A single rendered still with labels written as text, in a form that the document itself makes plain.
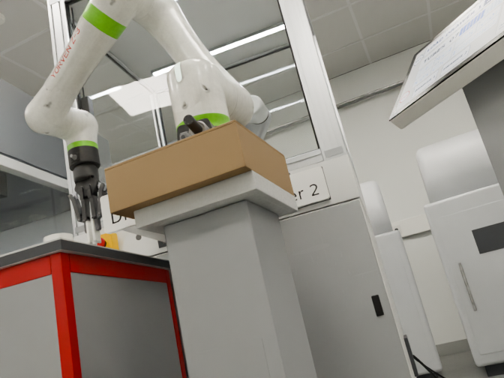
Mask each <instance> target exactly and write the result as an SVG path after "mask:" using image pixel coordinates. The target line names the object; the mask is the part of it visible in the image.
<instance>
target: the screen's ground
mask: <svg viewBox="0 0 504 378"><path fill-rule="evenodd" d="M482 1H483V0H481V1H480V2H482ZM494 1H495V0H493V1H492V2H494ZM480 2H479V3H480ZM492 2H490V3H489V4H488V5H490V4H491V3H492ZM479 3H478V4H479ZM478 4H477V5H478ZM477 5H475V6H477ZM488 5H487V6H488ZM500 5H502V7H501V9H500V12H499V18H498V20H497V23H496V24H495V25H493V26H492V27H491V28H489V29H488V30H487V31H486V32H485V33H483V34H482V35H480V36H479V37H478V38H476V39H475V40H474V41H473V42H472V43H470V44H471V46H470V48H469V53H468V56H467V57H466V58H464V59H463V60H461V61H460V62H458V63H457V64H456V65H455V66H454V67H452V68H451V69H450V70H448V71H447V72H445V73H444V74H443V75H442V76H440V74H441V71H442V69H443V65H444V64H443V65H442V66H441V67H439V68H438V69H439V71H438V74H437V76H436V80H435V81H433V82H432V83H431V84H430V85H428V86H427V87H426V88H424V89H423V90H421V91H420V92H419V93H418V94H416V95H415V96H414V97H412V95H413V92H414V89H415V87H416V86H417V85H416V86H415V87H414V88H412V87H413V83H414V81H415V79H416V75H417V73H418V71H420V70H421V69H422V68H423V67H424V66H425V65H427V64H428V63H429V62H430V61H432V60H433V59H434V58H436V57H437V56H438V55H439V54H440V53H441V52H443V51H444V50H445V49H446V48H448V47H449V46H450V45H452V44H453V43H454V42H455V41H456V40H457V39H459V38H460V37H461V36H463V35H464V34H465V33H466V32H468V31H469V30H470V29H471V28H472V27H473V26H475V25H476V24H477V23H479V22H480V21H481V20H483V19H484V18H485V17H486V16H487V15H488V14H490V13H491V12H492V11H494V10H495V9H496V8H498V7H499V6H500ZM475 6H474V7H475ZM487 6H485V7H484V8H483V9H482V10H480V11H479V12H478V13H477V14H476V15H475V16H477V15H478V14H479V13H480V12H482V11H483V10H484V9H485V8H486V7H487ZM474 7H473V8H474ZM473 8H472V9H473ZM472 9H470V10H469V11H468V12H467V13H465V14H464V15H463V16H462V17H461V18H460V19H462V18H463V17H464V16H465V15H466V14H468V13H469V12H470V11H471V10H472ZM492 11H491V12H490V13H488V14H487V15H486V16H484V17H483V18H482V19H480V20H479V21H478V22H477V23H476V24H475V25H473V26H472V27H471V28H469V29H468V30H467V31H466V32H464V33H463V34H462V35H461V36H460V37H459V38H457V39H456V40H455V41H453V42H452V43H451V44H450V45H448V44H449V40H450V37H451V36H452V35H453V34H455V33H456V32H457V31H458V30H460V29H461V28H462V27H463V26H465V25H466V24H467V23H468V22H469V21H470V20H472V19H473V18H474V17H475V16H474V17H472V18H471V19H470V20H469V21H467V22H466V23H465V24H464V25H462V26H461V27H460V28H459V29H458V30H457V31H455V32H454V33H453V34H452V35H450V36H449V37H448V38H447V39H445V40H444V41H443V42H442V43H441V44H440V45H439V46H437V47H436V48H435V49H434V50H432V51H431V52H430V53H429V54H427V55H426V56H425V57H424V58H423V59H422V60H421V61H420V62H419V63H418V64H417V65H416V66H415V67H414V68H412V70H411V71H410V74H409V77H408V80H407V81H406V85H405V87H404V90H403V93H402V95H403V94H404V93H406V92H407V91H409V90H410V89H411V90H410V93H409V96H408V98H407V99H406V100H405V101H403V102H402V103H401V104H399V105H398V106H397V109H396V110H395V112H396V111H398V110H399V109H400V108H401V107H403V106H404V105H405V104H407V103H408V102H410V101H411V100H412V99H413V98H415V97H416V96H417V95H419V94H420V93H422V92H423V91H424V90H425V89H427V88H428V87H429V86H431V85H432V84H434V83H435V82H436V81H437V80H439V79H440V78H441V77H443V76H444V75H446V74H447V73H448V72H449V71H451V70H452V69H453V68H455V67H456V66H458V65H459V64H460V63H461V62H463V61H464V60H465V59H467V58H468V57H470V56H471V55H472V54H473V53H475V52H476V51H477V50H479V49H480V48H482V47H483V46H484V45H485V44H487V43H488V42H489V41H491V40H492V39H494V38H495V37H496V36H497V35H499V34H500V33H501V32H503V31H504V0H503V1H502V3H500V4H499V5H498V6H496V7H495V8H494V9H493V10H492ZM460 19H459V20H460ZM459 20H458V21H459ZM458 21H457V22H458ZM457 22H455V23H457ZM455 23H454V24H455ZM454 24H453V25H454ZM453 25H452V26H453ZM452 26H450V27H449V28H448V29H447V30H446V31H448V30H449V29H450V28H451V27H452ZM446 31H444V32H443V33H442V34H441V35H443V34H444V33H445V32H446ZM441 35H440V36H441ZM440 36H439V37H440ZM439 37H438V38H439ZM438 38H437V39H438ZM435 40H436V39H435ZM435 40H434V41H435ZM434 41H433V42H434ZM433 42H432V43H433ZM432 43H430V44H429V45H428V46H427V47H426V48H424V49H423V50H422V51H421V52H420V53H419V54H418V55H417V56H416V58H415V59H417V58H418V57H419V56H420V55H422V54H423V53H425V51H426V49H427V48H428V47H429V46H430V45H431V44H432ZM470 44H469V45H470ZM469 45H468V46H469ZM468 46H466V47H465V48H467V47H468ZM465 48H464V49H465ZM464 49H462V50H461V51H463V50H464ZM461 51H460V52H461ZM460 52H459V53H460ZM456 55H457V54H456ZM456 55H455V56H456ZM455 56H453V57H452V58H451V59H453V58H454V57H455ZM451 59H449V60H448V61H447V62H449V61H450V60H451ZM447 62H446V63H447ZM446 63H445V64H446ZM438 69H437V70H438ZM437 70H435V71H437ZM435 71H434V72H435ZM434 72H433V73H434ZM433 73H432V74H433ZM429 76H430V75H429ZM429 76H428V77H429ZM428 77H426V78H425V79H424V80H426V79H427V78H428ZM424 80H422V81H421V82H423V81H424ZM421 82H420V83H421ZM420 83H419V84H420ZM419 84H418V85H419ZM402 95H401V96H402Z"/></svg>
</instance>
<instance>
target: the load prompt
mask: <svg viewBox="0 0 504 378"><path fill-rule="evenodd" d="M492 1H493V0H483V1H481V2H480V3H479V4H478V5H477V6H475V7H474V8H473V9H472V10H471V11H470V12H469V13H468V14H466V15H465V16H464V17H463V18H462V19H460V20H459V21H458V22H456V23H455V24H454V25H453V26H452V27H451V28H450V29H449V30H448V31H446V32H445V33H444V34H443V35H441V36H440V37H439V38H438V39H436V40H435V41H434V42H433V43H432V44H431V45H430V46H429V47H428V48H427V49H426V51H425V54H424V57H425V56H426V55H427V54H429V53H430V52H431V51H432V50H434V49H435V48H436V47H438V46H439V45H440V44H441V43H442V42H443V41H444V40H445V39H447V38H448V37H449V36H450V35H452V34H453V33H454V32H456V31H457V30H458V29H459V28H460V27H461V26H462V25H464V24H465V23H466V22H467V21H469V20H470V19H471V18H472V17H474V16H475V15H476V14H477V13H478V12H479V11H480V10H482V9H483V8H484V7H485V6H487V5H488V4H489V3H490V2H492ZM424 57H423V58H424Z"/></svg>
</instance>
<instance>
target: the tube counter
mask: <svg viewBox="0 0 504 378"><path fill-rule="evenodd" d="M502 2H503V0H495V1H493V2H492V3H491V4H490V5H488V6H487V7H486V8H485V9H484V10H483V11H482V12H480V13H479V14H478V15H477V16H475V17H474V18H473V19H471V20H470V21H469V22H468V23H467V24H466V25H465V26H463V27H462V28H461V29H460V30H458V31H457V32H456V33H455V34H453V35H452V36H451V37H450V40H449V42H448V45H450V44H451V43H452V42H453V41H455V40H456V39H457V38H459V37H460V36H461V35H462V34H463V33H464V32H466V31H467V30H468V29H470V28H471V27H472V26H474V25H475V24H476V23H477V22H478V21H479V20H480V19H482V18H483V17H484V16H486V15H487V14H488V13H490V12H491V11H492V10H493V9H494V8H495V7H496V6H498V5H499V4H500V3H502Z"/></svg>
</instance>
